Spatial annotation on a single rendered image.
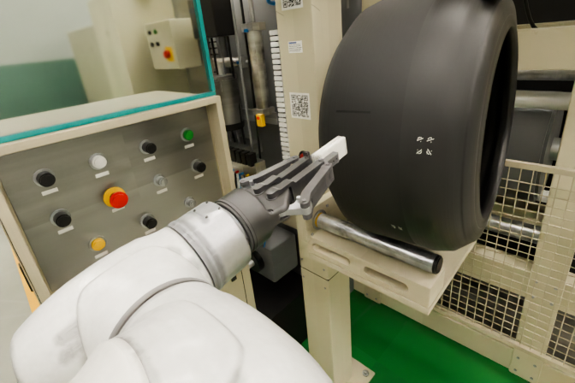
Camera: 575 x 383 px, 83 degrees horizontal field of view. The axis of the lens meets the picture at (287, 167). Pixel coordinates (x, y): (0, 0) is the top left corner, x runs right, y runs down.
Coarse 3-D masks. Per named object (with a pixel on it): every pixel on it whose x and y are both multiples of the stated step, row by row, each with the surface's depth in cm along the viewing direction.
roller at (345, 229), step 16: (320, 224) 93; (336, 224) 90; (352, 224) 88; (352, 240) 87; (368, 240) 83; (384, 240) 81; (400, 256) 77; (416, 256) 75; (432, 256) 73; (432, 272) 73
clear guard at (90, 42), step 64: (0, 0) 59; (64, 0) 66; (128, 0) 74; (192, 0) 85; (0, 64) 61; (64, 64) 68; (128, 64) 77; (192, 64) 89; (0, 128) 63; (64, 128) 70
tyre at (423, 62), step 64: (384, 0) 69; (448, 0) 56; (512, 0) 64; (384, 64) 57; (448, 64) 51; (512, 64) 78; (320, 128) 68; (384, 128) 56; (448, 128) 51; (384, 192) 61; (448, 192) 55
